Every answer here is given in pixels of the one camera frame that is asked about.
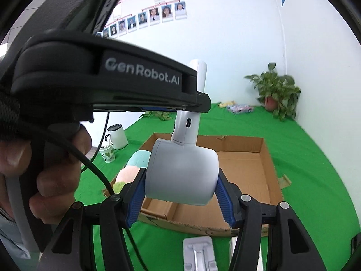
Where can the white cup with leaf print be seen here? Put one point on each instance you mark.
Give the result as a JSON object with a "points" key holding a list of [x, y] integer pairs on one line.
{"points": [[107, 155]]}

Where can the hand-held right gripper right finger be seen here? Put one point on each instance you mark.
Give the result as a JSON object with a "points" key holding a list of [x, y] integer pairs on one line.
{"points": [[225, 200]]}

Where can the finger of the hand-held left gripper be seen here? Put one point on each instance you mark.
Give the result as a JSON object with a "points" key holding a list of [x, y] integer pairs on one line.
{"points": [[203, 104]]}

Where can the pastel striped plush toy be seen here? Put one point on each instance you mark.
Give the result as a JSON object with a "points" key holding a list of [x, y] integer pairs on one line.
{"points": [[132, 172]]}

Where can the white handheld fan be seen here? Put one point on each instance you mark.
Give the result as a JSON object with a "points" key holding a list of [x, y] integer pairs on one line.
{"points": [[180, 175]]}

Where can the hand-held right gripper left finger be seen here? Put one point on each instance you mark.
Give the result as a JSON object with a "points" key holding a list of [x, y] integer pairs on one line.
{"points": [[134, 203]]}

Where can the large leafy pothos plant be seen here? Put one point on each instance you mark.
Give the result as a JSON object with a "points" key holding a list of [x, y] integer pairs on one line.
{"points": [[158, 115]]}

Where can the white folding stand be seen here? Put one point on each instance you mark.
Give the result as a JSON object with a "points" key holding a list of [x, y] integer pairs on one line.
{"points": [[197, 248]]}

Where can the pothos plant in terracotta pot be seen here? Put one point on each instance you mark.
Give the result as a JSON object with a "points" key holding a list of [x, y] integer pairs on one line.
{"points": [[279, 90]]}

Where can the patterned snack packet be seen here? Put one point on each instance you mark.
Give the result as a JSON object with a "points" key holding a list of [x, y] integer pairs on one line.
{"points": [[239, 109]]}

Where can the white medicine box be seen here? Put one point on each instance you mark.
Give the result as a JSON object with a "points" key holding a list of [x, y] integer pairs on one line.
{"points": [[233, 247]]}

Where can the wall chart of portrait photos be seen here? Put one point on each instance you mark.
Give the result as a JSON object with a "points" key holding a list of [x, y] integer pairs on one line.
{"points": [[166, 12]]}

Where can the person's left hand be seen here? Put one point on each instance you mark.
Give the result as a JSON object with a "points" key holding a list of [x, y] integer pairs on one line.
{"points": [[62, 161]]}

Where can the green tablecloth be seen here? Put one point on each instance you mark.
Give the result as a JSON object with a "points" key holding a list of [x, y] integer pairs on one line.
{"points": [[304, 175]]}

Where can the white wall conduit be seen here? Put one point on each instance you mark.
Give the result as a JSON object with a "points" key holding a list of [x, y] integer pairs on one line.
{"points": [[283, 39]]}

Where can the white insulated jug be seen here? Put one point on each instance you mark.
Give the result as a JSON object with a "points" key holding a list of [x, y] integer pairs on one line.
{"points": [[118, 138]]}

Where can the yellow toy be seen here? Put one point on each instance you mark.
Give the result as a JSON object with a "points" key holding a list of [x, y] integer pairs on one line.
{"points": [[225, 104]]}

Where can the cardboard box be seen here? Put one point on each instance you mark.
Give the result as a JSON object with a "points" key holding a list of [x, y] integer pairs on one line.
{"points": [[248, 169]]}

